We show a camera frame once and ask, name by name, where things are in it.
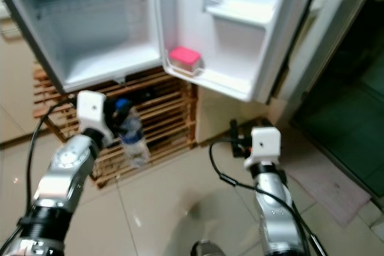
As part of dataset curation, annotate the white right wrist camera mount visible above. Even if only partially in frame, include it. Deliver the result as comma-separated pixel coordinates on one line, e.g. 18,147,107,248
243,126,281,170

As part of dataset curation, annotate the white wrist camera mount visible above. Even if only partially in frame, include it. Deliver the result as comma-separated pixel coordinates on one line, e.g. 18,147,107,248
77,90,116,144
243,126,281,170

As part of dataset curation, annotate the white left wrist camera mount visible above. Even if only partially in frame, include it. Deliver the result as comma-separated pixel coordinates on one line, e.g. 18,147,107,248
77,90,116,144

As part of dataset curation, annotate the pink lidded container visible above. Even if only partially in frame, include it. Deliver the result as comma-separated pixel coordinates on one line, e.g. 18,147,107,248
168,46,202,77

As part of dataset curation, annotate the clear blue-capped water bottle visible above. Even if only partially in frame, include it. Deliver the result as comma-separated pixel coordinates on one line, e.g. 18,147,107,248
116,98,152,169

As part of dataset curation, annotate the white-lined fridge door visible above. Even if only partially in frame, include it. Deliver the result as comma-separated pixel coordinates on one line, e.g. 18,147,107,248
150,0,320,104

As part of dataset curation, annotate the white door frame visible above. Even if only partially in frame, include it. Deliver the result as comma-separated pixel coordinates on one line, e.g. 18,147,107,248
267,0,384,124

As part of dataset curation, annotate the beige kitchen cabinet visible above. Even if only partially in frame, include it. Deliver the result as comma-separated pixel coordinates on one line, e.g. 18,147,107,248
0,1,50,144

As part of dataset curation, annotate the wooden slatted rack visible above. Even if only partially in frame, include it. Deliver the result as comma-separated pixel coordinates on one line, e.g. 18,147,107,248
33,67,197,188

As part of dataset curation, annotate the grey robot leg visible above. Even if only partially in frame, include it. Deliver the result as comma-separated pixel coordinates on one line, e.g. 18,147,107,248
190,240,235,256

